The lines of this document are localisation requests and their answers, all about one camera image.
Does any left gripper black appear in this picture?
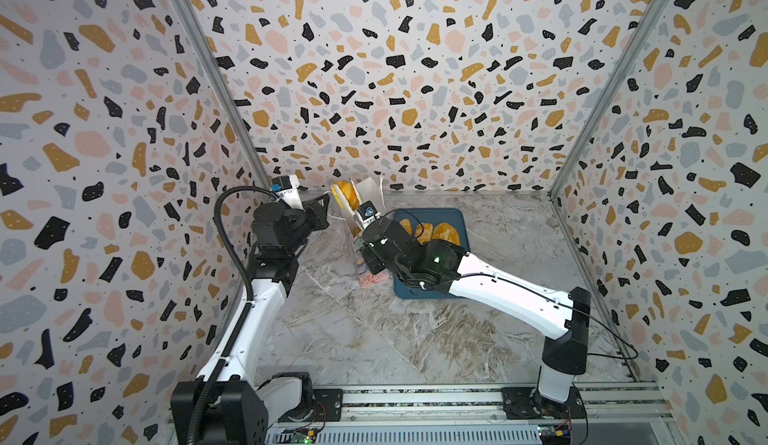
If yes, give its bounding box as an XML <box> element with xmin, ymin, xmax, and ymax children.
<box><xmin>283</xmin><ymin>193</ymin><xmax>329</xmax><ymax>258</ymax></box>

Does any floral paper bag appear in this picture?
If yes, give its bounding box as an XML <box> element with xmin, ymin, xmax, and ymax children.
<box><xmin>331</xmin><ymin>177</ymin><xmax>391</xmax><ymax>287</ymax></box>

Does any shell shaped bread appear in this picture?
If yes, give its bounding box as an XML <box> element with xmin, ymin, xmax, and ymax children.
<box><xmin>331</xmin><ymin>180</ymin><xmax>350</xmax><ymax>212</ymax></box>

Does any small oval bread roll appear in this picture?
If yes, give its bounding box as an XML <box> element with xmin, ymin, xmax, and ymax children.
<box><xmin>399</xmin><ymin>218</ymin><xmax>413</xmax><ymax>235</ymax></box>

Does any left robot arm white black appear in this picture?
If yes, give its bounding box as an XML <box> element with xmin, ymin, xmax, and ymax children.
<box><xmin>170</xmin><ymin>194</ymin><xmax>330</xmax><ymax>444</ymax></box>

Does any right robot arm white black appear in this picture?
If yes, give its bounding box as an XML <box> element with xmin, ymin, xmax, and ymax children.
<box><xmin>332</xmin><ymin>178</ymin><xmax>591</xmax><ymax>404</ymax></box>

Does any striped glazed bread loaf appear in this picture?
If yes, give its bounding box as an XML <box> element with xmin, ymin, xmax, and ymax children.
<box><xmin>414</xmin><ymin>223</ymin><xmax>434</xmax><ymax>244</ymax></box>

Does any large oval brown bread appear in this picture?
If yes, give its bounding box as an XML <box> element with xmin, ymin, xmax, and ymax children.
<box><xmin>431</xmin><ymin>222</ymin><xmax>461</xmax><ymax>246</ymax></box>

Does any teal rectangular tray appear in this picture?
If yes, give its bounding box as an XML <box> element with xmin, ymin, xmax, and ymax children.
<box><xmin>392</xmin><ymin>207</ymin><xmax>470</xmax><ymax>300</ymax></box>

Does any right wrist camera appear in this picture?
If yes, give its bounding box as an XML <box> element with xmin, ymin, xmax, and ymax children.
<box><xmin>356</xmin><ymin>200</ymin><xmax>380</xmax><ymax>227</ymax></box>

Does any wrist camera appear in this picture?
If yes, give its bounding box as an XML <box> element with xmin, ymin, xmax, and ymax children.
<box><xmin>356</xmin><ymin>200</ymin><xmax>380</xmax><ymax>227</ymax></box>
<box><xmin>271</xmin><ymin>174</ymin><xmax>303</xmax><ymax>210</ymax></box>

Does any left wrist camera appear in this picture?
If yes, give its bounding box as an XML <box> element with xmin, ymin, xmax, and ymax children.
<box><xmin>271</xmin><ymin>174</ymin><xmax>303</xmax><ymax>210</ymax></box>

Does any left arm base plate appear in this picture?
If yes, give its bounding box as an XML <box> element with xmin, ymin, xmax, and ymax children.
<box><xmin>257</xmin><ymin>387</ymin><xmax>344</xmax><ymax>425</ymax></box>

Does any black corrugated cable conduit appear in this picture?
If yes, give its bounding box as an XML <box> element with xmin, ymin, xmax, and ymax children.
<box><xmin>184</xmin><ymin>185</ymin><xmax>280</xmax><ymax>445</ymax></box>

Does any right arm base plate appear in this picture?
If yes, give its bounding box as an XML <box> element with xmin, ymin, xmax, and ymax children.
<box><xmin>501</xmin><ymin>386</ymin><xmax>587</xmax><ymax>420</ymax></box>

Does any left corner aluminium post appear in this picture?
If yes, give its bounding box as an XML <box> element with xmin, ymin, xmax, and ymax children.
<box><xmin>170</xmin><ymin>0</ymin><xmax>269</xmax><ymax>185</ymax></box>

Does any corner aluminium post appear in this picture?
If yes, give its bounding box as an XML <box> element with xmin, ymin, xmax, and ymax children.
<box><xmin>547</xmin><ymin>0</ymin><xmax>671</xmax><ymax>202</ymax></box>
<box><xmin>170</xmin><ymin>0</ymin><xmax>269</xmax><ymax>185</ymax></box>

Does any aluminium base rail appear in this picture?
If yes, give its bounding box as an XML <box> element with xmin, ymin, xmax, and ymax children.
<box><xmin>263</xmin><ymin>382</ymin><xmax>684</xmax><ymax>444</ymax></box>

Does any right corner aluminium post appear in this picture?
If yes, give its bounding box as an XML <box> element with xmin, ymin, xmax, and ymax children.
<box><xmin>547</xmin><ymin>0</ymin><xmax>671</xmax><ymax>202</ymax></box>

